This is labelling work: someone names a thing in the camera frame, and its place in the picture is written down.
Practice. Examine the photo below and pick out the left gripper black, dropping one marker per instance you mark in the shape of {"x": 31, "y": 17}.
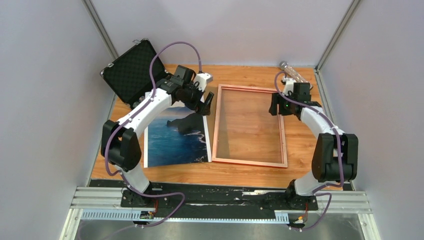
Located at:
{"x": 203, "y": 108}

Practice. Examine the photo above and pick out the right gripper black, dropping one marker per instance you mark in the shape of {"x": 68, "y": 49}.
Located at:
{"x": 273, "y": 109}

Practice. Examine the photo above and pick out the clear acrylic sheet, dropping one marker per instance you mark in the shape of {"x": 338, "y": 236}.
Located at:
{"x": 248, "y": 126}

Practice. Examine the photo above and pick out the seascape photo print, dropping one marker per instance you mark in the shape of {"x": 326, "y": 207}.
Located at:
{"x": 176, "y": 136}

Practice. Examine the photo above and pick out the pink wooden picture frame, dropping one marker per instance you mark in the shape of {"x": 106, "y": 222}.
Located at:
{"x": 248, "y": 162}

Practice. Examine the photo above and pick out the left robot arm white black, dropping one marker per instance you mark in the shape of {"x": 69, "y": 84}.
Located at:
{"x": 120, "y": 146}

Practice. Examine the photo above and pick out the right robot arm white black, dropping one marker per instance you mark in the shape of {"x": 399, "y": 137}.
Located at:
{"x": 335, "y": 157}

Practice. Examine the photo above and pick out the glitter-filled clear tube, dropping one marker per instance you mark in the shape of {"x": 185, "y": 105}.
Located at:
{"x": 291, "y": 73}

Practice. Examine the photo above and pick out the black foam-lined case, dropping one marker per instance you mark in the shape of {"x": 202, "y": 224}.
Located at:
{"x": 129, "y": 75}

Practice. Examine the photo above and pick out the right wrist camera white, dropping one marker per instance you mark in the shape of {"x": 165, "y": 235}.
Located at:
{"x": 288, "y": 86}

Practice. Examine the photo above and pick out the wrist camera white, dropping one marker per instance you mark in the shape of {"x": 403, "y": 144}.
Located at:
{"x": 288, "y": 86}
{"x": 201, "y": 80}

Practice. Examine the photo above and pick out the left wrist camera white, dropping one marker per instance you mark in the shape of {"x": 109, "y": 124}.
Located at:
{"x": 201, "y": 80}

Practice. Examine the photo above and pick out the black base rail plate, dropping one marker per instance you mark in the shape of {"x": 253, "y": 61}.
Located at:
{"x": 207, "y": 201}

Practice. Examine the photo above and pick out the aluminium frame rail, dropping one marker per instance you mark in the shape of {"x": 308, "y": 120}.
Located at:
{"x": 342, "y": 215}

